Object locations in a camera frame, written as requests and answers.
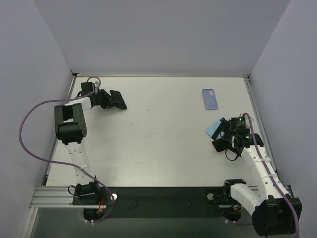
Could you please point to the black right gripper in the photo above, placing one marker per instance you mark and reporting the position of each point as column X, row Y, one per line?
column 223, row 134

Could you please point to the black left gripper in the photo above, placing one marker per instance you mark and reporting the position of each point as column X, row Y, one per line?
column 108, row 99

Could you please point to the black phone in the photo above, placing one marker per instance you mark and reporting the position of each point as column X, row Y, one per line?
column 118, row 97

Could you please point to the lilac phone case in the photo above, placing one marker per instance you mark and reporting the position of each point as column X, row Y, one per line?
column 209, row 99

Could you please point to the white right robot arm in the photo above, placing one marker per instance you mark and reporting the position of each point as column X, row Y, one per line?
column 273, row 209

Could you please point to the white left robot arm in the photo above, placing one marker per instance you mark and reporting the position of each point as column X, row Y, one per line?
column 71, row 130

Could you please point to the light blue phone case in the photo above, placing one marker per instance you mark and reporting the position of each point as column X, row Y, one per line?
column 212, row 128

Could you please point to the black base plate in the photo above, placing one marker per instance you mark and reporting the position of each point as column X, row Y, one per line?
column 160, row 202

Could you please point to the aluminium front rail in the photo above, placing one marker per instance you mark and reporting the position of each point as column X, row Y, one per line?
column 51, row 197

